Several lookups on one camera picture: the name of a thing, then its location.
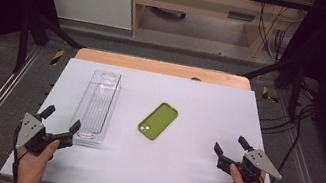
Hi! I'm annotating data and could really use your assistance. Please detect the cables under wooden desk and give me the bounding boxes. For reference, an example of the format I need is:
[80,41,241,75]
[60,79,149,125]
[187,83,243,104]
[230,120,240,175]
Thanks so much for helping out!
[250,0,304,66]

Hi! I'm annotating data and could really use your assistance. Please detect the yellow black hazard tape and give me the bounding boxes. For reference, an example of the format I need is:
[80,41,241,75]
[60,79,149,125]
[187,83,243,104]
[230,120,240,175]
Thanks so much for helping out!
[49,48,67,68]
[260,86,282,105]

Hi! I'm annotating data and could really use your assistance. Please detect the person's left hand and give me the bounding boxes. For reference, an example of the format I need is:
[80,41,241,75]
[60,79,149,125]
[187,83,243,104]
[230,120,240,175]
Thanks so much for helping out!
[14,133,61,183]

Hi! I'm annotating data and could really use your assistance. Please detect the green phone case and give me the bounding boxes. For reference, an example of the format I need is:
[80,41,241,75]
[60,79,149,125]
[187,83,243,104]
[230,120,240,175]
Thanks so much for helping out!
[136,98,181,145]

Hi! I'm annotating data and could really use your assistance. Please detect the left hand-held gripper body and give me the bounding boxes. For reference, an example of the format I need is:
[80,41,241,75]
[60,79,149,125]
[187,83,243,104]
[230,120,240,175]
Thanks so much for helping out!
[14,111,78,163]

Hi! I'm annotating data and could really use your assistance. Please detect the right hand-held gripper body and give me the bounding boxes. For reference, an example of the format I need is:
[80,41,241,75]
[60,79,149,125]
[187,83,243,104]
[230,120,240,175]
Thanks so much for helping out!
[214,142,287,183]

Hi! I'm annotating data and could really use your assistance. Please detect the black frame strut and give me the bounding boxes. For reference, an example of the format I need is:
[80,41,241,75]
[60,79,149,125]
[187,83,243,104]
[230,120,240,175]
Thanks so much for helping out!
[12,9,91,85]
[231,48,309,123]

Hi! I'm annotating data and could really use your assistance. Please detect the black floor cables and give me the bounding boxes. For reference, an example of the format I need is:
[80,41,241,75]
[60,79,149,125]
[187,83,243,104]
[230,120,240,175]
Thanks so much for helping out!
[250,73,323,183]

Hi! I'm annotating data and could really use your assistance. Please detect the white table board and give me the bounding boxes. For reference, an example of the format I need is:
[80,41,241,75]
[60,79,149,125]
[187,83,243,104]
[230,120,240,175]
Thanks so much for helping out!
[0,48,300,183]

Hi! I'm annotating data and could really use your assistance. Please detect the clear plastic container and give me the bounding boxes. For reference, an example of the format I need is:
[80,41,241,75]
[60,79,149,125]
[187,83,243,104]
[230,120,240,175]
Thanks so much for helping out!
[66,66,124,148]

